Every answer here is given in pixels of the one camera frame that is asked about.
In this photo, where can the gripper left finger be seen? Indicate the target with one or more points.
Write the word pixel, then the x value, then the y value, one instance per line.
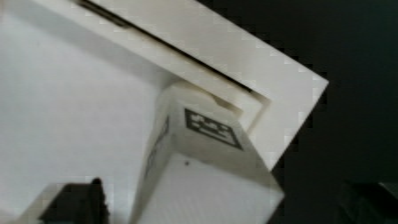
pixel 70 205

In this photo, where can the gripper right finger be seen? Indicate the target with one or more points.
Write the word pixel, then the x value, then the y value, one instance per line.
pixel 368 203

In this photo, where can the white square table top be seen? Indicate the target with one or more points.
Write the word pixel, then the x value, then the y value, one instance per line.
pixel 93 55

